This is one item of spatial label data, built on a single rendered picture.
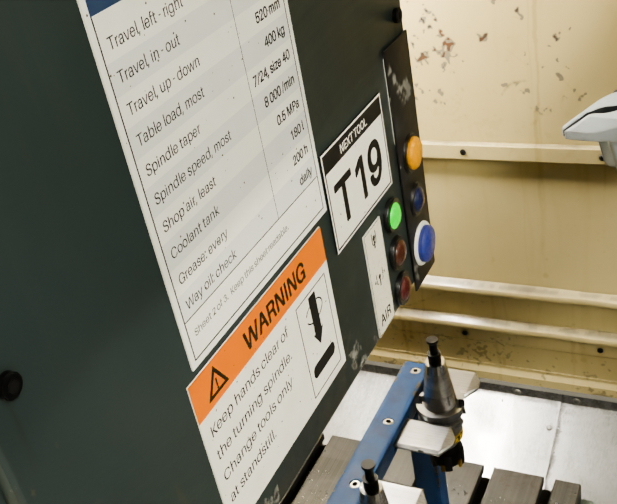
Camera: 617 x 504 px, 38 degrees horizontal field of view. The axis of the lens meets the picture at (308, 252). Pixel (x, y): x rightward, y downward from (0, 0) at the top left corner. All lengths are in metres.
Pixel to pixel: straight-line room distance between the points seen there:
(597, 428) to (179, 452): 1.33
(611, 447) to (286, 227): 1.26
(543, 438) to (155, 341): 1.35
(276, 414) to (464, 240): 1.09
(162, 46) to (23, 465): 0.18
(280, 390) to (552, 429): 1.23
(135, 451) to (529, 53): 1.08
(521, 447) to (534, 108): 0.64
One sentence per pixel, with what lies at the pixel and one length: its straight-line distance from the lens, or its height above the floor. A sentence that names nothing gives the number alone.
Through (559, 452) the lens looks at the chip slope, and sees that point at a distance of 1.70.
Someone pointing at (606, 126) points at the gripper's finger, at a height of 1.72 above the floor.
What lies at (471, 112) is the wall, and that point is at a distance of 1.46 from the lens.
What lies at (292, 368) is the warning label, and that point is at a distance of 0.53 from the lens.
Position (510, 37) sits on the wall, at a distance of 1.39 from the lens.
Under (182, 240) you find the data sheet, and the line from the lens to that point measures 0.42.
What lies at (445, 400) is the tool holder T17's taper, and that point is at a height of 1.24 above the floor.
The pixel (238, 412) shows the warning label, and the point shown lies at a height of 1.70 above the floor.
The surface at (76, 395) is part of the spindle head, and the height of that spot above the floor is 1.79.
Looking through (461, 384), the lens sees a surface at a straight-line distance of 1.23.
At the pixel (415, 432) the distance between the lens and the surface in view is 1.16.
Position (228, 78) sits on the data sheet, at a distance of 0.45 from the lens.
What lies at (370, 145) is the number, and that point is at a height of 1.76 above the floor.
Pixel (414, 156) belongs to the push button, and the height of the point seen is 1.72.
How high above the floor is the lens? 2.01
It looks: 30 degrees down
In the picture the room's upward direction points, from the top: 12 degrees counter-clockwise
